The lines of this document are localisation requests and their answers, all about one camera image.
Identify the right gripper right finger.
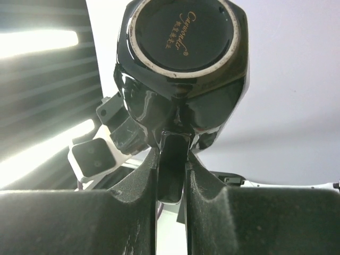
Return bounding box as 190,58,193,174
184,154,339,254

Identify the black cup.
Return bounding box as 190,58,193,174
114,1,249,203

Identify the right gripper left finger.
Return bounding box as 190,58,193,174
1,149,159,254

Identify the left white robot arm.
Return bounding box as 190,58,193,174
203,131,339,190

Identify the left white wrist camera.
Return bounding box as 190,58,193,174
67,125,132,191

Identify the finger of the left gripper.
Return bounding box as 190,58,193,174
96,92,148,155

